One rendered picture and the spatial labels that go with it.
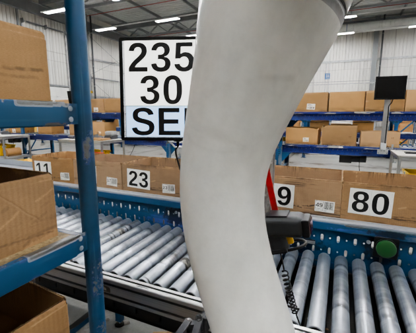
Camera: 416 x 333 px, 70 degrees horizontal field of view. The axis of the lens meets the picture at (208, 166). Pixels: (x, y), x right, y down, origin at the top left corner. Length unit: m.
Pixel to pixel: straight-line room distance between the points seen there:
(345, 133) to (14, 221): 5.39
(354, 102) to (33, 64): 5.62
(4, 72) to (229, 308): 0.38
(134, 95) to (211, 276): 0.77
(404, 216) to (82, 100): 1.25
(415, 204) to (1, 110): 1.34
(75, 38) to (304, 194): 1.13
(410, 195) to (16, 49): 1.32
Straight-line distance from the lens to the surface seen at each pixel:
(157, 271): 1.20
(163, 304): 1.08
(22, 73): 0.47
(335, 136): 5.62
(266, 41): 0.19
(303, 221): 0.73
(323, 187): 1.38
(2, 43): 0.47
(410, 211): 1.42
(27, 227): 0.50
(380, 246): 1.37
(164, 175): 1.63
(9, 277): 0.46
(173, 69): 0.91
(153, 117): 0.91
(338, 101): 5.87
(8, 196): 0.47
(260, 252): 0.21
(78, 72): 0.49
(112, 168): 1.84
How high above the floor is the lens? 1.33
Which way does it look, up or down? 10 degrees down
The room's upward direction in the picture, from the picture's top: straight up
